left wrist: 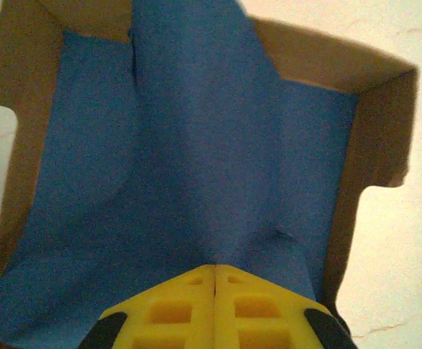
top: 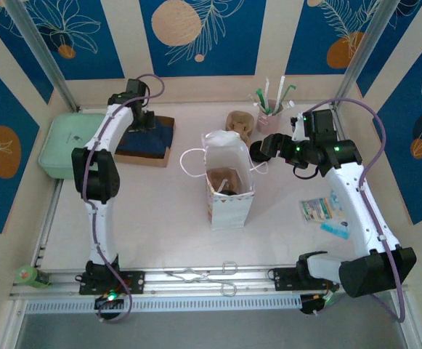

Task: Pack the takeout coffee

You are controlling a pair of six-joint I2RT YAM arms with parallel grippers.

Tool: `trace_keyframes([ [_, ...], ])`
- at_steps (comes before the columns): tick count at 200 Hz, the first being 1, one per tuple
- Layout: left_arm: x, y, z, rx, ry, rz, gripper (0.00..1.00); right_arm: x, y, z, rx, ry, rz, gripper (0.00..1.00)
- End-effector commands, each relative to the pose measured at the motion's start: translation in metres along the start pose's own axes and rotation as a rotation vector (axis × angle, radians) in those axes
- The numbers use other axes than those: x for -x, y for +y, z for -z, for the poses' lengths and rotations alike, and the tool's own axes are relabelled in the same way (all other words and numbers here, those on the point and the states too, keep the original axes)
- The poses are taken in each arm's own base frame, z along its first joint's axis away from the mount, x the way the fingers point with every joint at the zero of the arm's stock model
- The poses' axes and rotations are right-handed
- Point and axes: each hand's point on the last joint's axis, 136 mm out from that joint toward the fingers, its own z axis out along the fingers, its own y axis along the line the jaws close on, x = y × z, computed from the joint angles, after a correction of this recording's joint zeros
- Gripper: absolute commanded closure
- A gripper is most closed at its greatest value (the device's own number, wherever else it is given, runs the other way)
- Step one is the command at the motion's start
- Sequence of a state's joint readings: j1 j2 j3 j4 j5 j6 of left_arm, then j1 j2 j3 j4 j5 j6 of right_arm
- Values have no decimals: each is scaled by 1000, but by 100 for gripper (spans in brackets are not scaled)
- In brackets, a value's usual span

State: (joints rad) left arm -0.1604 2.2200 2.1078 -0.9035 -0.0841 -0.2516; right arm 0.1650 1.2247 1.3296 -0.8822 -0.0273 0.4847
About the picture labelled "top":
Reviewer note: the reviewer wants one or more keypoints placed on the aluminium frame post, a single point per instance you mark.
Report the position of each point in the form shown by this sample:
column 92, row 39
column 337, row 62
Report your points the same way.
column 44, row 54
column 364, row 54

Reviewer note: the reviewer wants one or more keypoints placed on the mint green lunch bag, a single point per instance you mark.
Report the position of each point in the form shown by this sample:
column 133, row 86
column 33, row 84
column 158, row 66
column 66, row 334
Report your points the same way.
column 61, row 145

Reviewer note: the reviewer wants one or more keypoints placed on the light blue packet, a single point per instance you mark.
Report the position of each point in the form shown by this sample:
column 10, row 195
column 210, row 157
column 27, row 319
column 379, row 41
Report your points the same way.
column 336, row 229

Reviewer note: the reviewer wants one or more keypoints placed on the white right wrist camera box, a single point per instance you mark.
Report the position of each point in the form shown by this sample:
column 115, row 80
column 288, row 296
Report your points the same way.
column 298, row 125

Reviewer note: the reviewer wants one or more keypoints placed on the green yellow sachet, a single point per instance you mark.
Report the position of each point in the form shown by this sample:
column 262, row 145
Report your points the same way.
column 314, row 209

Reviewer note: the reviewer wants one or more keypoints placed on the metal tongs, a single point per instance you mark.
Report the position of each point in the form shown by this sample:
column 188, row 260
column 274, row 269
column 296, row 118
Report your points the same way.
column 206, row 276

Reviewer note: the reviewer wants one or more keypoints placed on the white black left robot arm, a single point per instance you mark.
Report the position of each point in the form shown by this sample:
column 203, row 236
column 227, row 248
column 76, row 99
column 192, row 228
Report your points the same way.
column 98, row 174

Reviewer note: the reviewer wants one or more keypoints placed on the white paper takeout bag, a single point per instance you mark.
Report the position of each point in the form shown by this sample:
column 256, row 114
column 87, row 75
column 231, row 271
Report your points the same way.
column 229, row 214

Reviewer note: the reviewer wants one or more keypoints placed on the black plastic cup lid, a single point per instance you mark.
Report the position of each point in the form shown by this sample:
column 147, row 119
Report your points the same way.
column 229, row 192
column 256, row 152

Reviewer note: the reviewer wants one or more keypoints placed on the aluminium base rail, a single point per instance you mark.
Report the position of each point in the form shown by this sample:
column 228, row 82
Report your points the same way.
column 250, row 278

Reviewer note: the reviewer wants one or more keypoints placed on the dark blue napkin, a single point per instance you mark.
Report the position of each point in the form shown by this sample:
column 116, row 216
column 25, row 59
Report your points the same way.
column 160, row 140

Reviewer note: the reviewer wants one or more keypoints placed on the brown cardboard tray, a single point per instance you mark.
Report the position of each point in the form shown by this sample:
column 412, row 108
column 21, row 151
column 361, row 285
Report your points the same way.
column 141, row 161

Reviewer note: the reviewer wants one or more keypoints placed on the pink straw holder cup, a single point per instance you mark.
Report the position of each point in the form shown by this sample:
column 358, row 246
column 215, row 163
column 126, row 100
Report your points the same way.
column 268, row 123

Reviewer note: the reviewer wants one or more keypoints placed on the black controller board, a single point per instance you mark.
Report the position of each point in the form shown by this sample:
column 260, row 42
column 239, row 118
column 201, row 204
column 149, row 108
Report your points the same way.
column 310, row 305
column 103, row 303

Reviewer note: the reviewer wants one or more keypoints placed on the green drinking straw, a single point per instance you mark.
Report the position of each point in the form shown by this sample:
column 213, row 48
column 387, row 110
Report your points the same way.
column 287, row 92
column 260, row 96

